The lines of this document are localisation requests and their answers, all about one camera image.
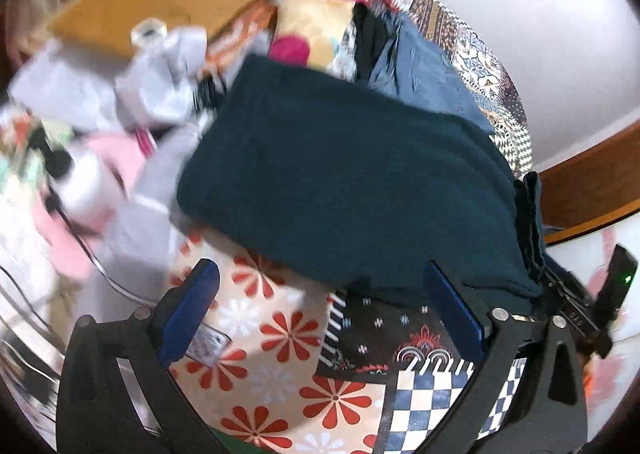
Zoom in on black garment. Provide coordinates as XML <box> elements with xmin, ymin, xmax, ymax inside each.
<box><xmin>350</xmin><ymin>1</ymin><xmax>396</xmax><ymax>80</ymax></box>

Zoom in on small white device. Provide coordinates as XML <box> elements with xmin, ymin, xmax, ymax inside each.
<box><xmin>131</xmin><ymin>19</ymin><xmax>168</xmax><ymax>47</ymax></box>

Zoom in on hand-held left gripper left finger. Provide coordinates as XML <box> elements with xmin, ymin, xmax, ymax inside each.
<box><xmin>56</xmin><ymin>258</ymin><xmax>221</xmax><ymax>454</ymax></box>

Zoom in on patchwork quilt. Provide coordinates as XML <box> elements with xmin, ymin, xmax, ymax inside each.
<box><xmin>165</xmin><ymin>0</ymin><xmax>536</xmax><ymax>454</ymax></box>

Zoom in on white grey cloth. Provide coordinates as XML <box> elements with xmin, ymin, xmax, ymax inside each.
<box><xmin>10</xmin><ymin>26</ymin><xmax>208</xmax><ymax>135</ymax></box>

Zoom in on dark green pants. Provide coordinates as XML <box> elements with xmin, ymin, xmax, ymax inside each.
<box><xmin>176</xmin><ymin>54</ymin><xmax>545</xmax><ymax>307</ymax></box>

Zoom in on blue jeans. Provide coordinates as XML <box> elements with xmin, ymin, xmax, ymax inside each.
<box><xmin>367</xmin><ymin>9</ymin><xmax>496</xmax><ymax>135</ymax></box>

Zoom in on brown wooden door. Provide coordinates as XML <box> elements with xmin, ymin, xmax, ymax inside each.
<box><xmin>537</xmin><ymin>124</ymin><xmax>640</xmax><ymax>235</ymax></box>

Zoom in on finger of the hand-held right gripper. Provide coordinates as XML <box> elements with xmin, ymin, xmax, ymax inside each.
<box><xmin>530</xmin><ymin>259</ymin><xmax>576</xmax><ymax>307</ymax></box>

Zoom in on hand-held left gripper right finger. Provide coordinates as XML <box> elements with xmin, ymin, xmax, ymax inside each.
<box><xmin>422</xmin><ymin>261</ymin><xmax>588</xmax><ymax>454</ymax></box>

